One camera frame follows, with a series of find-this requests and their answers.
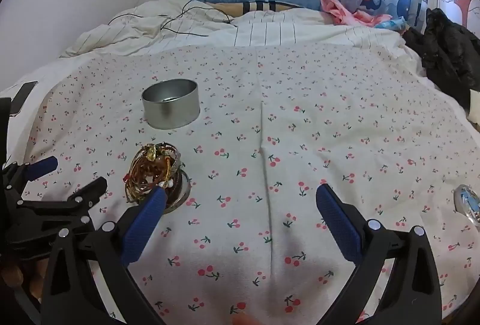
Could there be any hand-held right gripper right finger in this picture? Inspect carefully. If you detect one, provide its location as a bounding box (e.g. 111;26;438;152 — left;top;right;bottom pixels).
315;184;443;325

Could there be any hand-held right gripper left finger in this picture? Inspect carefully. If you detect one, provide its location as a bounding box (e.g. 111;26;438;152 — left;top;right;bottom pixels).
40;188;167;325

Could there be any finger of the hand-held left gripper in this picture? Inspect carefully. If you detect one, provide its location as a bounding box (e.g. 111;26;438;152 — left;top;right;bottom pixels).
60;177;107;222
4;156;59;198

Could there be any round metal tin lid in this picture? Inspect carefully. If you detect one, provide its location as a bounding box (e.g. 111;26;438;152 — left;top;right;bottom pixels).
161;152;193;215

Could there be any jewelry pile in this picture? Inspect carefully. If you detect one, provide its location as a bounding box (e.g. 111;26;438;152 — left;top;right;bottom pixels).
124;143;184;203

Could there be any round metal tin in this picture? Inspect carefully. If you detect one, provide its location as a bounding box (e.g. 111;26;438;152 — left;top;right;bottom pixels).
142;79;200;130

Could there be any person's left hand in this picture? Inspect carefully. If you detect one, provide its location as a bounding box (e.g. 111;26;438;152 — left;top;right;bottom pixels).
0;261;42;297

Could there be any black smartphone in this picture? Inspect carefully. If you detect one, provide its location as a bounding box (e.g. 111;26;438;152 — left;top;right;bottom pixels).
9;81;39;116

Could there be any cherry print bed sheet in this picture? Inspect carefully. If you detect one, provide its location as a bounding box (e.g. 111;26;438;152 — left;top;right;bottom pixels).
0;44;480;325

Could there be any shiny blue round object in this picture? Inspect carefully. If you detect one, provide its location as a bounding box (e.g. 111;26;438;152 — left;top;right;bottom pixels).
452;184;480;224

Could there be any black jacket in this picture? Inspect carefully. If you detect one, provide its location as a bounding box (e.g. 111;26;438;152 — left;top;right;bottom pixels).
403;8;480;108

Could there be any white striped duvet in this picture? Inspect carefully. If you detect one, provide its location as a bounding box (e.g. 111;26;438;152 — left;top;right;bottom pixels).
60;0;409;59

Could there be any light blue cloth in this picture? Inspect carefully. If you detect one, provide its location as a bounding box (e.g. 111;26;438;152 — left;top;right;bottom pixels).
375;18;407;34

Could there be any pink cloth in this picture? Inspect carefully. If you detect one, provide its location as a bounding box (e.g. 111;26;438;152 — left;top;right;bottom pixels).
319;0;391;27

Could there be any striped pillow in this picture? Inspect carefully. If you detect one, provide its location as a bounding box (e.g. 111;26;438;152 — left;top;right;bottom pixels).
204;0;323;16

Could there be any thin black cable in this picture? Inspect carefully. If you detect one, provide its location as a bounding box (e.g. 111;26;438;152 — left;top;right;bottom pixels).
109;0;237;37

